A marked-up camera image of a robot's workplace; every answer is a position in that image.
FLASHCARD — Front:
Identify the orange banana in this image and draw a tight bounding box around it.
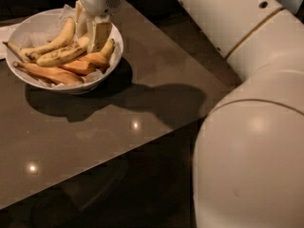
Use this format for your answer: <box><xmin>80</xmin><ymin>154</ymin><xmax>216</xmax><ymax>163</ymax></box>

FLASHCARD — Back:
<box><xmin>60</xmin><ymin>52</ymin><xmax>109</xmax><ymax>75</ymax></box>
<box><xmin>12</xmin><ymin>62</ymin><xmax>84</xmax><ymax>86</ymax></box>

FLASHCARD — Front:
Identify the top left yellow banana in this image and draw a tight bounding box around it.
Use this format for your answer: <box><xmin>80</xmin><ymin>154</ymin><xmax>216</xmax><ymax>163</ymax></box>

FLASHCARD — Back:
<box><xmin>4</xmin><ymin>17</ymin><xmax>76</xmax><ymax>62</ymax></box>

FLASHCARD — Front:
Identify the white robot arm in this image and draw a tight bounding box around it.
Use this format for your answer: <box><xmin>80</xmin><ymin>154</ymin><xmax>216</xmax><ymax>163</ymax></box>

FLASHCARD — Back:
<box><xmin>179</xmin><ymin>0</ymin><xmax>304</xmax><ymax>228</ymax></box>

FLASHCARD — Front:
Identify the dark cabinet background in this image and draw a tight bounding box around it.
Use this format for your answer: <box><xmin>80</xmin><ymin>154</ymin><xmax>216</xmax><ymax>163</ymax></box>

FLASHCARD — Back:
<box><xmin>0</xmin><ymin>0</ymin><xmax>191</xmax><ymax>28</ymax></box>

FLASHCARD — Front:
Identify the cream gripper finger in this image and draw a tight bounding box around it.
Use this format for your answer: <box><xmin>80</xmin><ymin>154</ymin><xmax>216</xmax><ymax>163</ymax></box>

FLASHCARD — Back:
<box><xmin>75</xmin><ymin>0</ymin><xmax>87</xmax><ymax>37</ymax></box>
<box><xmin>86</xmin><ymin>15</ymin><xmax>112</xmax><ymax>52</ymax></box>

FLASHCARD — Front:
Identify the orange banana lower left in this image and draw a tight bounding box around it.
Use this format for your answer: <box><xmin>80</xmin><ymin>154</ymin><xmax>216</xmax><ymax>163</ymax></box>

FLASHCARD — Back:
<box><xmin>12</xmin><ymin>62</ymin><xmax>84</xmax><ymax>86</ymax></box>

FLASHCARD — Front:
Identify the orange banana centre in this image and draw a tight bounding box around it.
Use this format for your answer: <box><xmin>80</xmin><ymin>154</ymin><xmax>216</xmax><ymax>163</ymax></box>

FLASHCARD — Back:
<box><xmin>60</xmin><ymin>52</ymin><xmax>109</xmax><ymax>75</ymax></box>

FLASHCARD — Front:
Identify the long spotted yellow banana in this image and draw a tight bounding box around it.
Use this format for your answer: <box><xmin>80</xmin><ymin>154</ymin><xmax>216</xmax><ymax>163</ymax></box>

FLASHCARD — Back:
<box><xmin>36</xmin><ymin>33</ymin><xmax>90</xmax><ymax>67</ymax></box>

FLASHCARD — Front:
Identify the white ceramic bowl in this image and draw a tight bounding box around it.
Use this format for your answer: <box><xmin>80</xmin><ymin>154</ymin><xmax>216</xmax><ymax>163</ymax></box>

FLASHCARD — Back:
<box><xmin>6</xmin><ymin>7</ymin><xmax>124</xmax><ymax>94</ymax></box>

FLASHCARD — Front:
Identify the small right yellow banana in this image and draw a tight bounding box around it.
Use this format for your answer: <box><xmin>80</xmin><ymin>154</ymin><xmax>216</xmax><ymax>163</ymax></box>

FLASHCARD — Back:
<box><xmin>100</xmin><ymin>39</ymin><xmax>115</xmax><ymax>59</ymax></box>

